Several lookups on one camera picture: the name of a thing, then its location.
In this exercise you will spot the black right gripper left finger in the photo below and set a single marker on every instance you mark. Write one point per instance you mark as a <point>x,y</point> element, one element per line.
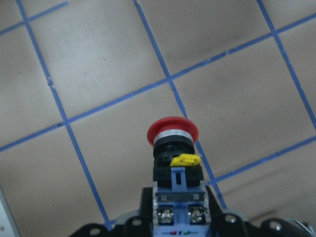
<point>137,223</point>

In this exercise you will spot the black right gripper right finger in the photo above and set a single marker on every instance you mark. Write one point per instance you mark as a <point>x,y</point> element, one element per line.
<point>228,224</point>

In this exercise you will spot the red emergency stop button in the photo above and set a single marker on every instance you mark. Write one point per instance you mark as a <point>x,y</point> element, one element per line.
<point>180,198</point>

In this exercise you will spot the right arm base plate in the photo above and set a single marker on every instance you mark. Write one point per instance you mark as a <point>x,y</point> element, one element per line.
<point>8,227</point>

